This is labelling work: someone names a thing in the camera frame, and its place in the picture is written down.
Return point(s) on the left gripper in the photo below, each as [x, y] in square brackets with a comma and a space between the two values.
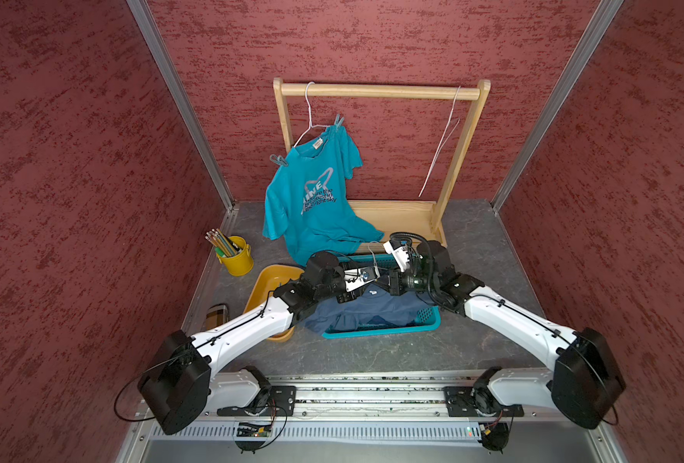
[348, 296]

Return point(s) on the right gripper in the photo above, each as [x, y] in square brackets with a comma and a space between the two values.
[393, 285]

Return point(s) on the white wire hanger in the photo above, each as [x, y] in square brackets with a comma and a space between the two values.
[367, 255]
[313, 129]
[449, 128]

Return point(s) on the grey-blue t-shirt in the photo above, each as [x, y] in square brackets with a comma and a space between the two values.
[371, 312]

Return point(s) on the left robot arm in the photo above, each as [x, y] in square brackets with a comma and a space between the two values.
[185, 376]

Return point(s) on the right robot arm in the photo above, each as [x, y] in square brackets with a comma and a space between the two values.
[579, 377]

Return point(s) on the grey clothespin on teal shoulder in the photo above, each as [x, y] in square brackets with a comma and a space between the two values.
[279, 160]

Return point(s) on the teal plastic basket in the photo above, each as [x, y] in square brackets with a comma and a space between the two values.
[426, 318]

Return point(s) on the wooden clothes rack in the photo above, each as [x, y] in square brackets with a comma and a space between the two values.
[422, 217]

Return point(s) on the yellow tray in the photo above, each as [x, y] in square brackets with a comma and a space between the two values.
[269, 279]

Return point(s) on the teal t-shirt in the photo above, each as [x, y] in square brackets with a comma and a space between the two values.
[306, 203]

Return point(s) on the yellow pencil cup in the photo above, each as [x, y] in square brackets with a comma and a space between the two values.
[241, 263]

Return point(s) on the brown transparent case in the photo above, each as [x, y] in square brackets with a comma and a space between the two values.
[217, 316]

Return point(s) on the coloured pencils bunch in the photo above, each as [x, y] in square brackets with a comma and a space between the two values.
[225, 246]

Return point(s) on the right corner aluminium profile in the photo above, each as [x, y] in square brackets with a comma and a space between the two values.
[590, 39]

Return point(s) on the corner aluminium profile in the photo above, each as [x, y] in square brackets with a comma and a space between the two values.
[155, 42]
[590, 39]

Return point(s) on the left corner aluminium profile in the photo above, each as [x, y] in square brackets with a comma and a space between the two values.
[155, 42]

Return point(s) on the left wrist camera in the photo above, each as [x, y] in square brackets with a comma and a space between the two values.
[355, 278]

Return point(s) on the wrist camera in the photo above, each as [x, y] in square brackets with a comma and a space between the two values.
[401, 250]
[355, 278]

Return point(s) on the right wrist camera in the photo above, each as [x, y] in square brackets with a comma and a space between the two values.
[401, 250]

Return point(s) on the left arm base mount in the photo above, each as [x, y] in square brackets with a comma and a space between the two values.
[261, 400]

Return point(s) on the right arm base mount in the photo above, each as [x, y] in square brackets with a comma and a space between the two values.
[463, 402]

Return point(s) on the aluminium rail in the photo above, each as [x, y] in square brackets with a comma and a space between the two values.
[367, 408]

